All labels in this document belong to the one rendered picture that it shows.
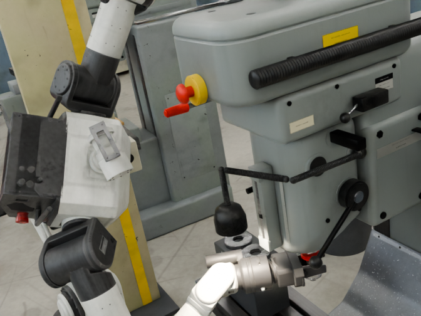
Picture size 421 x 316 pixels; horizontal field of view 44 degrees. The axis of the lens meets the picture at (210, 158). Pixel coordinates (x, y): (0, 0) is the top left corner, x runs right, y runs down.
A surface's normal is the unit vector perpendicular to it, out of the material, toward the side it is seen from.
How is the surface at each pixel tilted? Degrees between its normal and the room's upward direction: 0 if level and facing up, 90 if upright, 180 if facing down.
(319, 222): 90
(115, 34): 92
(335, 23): 90
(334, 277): 0
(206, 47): 90
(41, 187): 59
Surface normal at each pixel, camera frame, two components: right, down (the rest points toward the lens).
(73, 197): 0.44, -0.30
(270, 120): -0.86, 0.32
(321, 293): -0.17, -0.91
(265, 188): 0.49, 0.26
